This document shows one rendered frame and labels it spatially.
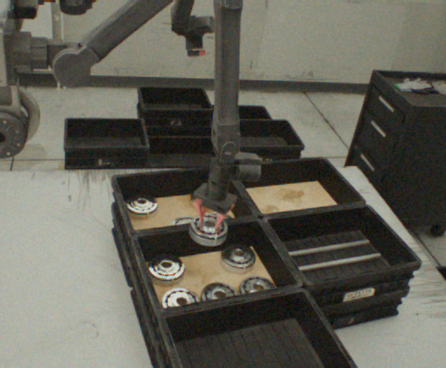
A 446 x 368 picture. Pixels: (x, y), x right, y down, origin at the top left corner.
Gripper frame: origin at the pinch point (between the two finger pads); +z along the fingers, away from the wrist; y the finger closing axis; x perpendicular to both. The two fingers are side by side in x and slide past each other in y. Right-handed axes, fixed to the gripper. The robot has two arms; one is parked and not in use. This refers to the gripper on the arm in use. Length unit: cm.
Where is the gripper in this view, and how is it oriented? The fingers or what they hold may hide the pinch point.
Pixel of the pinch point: (209, 222)
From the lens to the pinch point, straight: 145.4
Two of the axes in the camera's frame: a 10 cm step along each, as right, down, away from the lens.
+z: -1.7, 8.2, 5.5
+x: -4.4, 4.4, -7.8
